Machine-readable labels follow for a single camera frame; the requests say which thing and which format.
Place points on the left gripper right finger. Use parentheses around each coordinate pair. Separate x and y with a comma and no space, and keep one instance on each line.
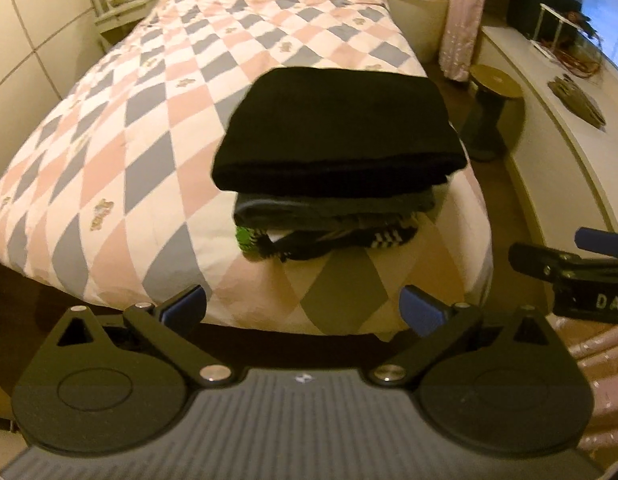
(439,329)

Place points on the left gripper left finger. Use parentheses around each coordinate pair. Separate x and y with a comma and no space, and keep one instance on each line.
(166,326)

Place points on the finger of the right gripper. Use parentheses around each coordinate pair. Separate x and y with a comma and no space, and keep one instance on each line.
(546,264)
(600,242)

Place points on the black garment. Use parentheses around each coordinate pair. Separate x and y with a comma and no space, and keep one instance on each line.
(330,132)

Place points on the stack of folded clothes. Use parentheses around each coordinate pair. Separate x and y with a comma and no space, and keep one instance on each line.
(294,228)

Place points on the checkered pink grey quilt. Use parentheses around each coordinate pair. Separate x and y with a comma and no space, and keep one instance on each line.
(110,199)

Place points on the round brass stool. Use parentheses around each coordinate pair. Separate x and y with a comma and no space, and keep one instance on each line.
(480,133)

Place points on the round beige side table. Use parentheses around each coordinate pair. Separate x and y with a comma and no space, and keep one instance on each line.
(422,22)

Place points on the pink curtain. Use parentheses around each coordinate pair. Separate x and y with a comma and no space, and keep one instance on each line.
(459,39)

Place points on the white wire rack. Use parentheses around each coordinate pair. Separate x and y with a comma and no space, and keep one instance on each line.
(557,32)

